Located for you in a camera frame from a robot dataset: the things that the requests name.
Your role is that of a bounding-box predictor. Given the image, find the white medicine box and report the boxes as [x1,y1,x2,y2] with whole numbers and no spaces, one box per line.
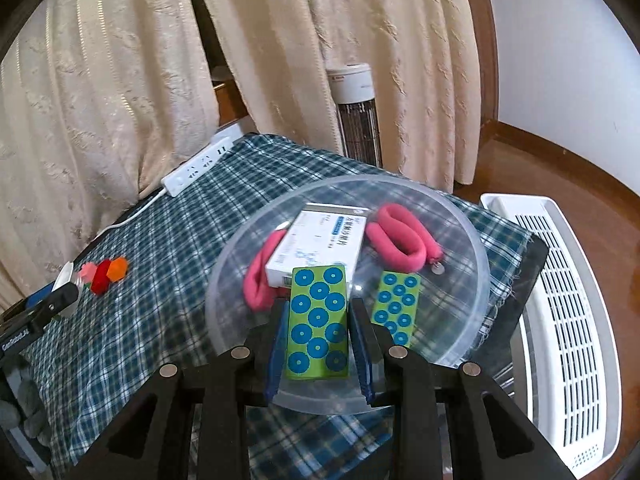
[265,203,371,289]

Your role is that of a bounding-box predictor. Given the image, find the cream patterned curtain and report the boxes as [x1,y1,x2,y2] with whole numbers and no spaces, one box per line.
[0,0,223,311]
[192,0,496,195]

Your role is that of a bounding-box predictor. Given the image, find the blue plaid tablecloth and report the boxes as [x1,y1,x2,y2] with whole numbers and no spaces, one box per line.
[20,132,531,480]

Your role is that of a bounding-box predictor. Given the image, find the green blue-dotted block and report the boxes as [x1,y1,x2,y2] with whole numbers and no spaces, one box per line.
[371,271,422,347]
[284,264,351,380]

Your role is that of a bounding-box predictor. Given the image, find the clear plastic bowl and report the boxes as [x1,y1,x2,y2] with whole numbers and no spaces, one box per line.
[206,175,491,415]

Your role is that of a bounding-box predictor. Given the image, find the person's left hand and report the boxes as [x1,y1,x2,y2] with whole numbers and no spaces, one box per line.
[0,377,53,461]

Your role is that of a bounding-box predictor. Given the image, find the white power strip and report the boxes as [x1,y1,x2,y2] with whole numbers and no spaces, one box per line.
[162,136,236,197]

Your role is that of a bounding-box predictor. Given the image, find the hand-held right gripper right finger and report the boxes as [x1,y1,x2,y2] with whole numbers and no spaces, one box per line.
[350,297,571,480]

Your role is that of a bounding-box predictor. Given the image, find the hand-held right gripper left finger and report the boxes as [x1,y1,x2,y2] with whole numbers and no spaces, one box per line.
[75,297,293,480]

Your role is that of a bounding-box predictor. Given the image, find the white slotted plastic basket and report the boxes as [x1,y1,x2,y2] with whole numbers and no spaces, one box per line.
[479,192,623,478]

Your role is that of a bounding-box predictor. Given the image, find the white power cable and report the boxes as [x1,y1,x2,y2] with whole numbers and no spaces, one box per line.
[92,187,168,238]

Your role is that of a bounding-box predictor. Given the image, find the pink foam tube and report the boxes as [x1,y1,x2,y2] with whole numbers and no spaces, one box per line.
[243,204,448,311]

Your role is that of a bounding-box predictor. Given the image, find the white tower heater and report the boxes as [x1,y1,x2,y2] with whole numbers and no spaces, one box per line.
[325,62,385,168]

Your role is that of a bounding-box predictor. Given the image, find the red toy block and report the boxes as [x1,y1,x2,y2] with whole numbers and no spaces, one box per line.
[91,260,113,295]

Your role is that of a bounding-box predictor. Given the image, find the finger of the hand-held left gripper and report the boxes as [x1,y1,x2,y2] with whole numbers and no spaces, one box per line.
[25,281,65,310]
[31,287,81,322]

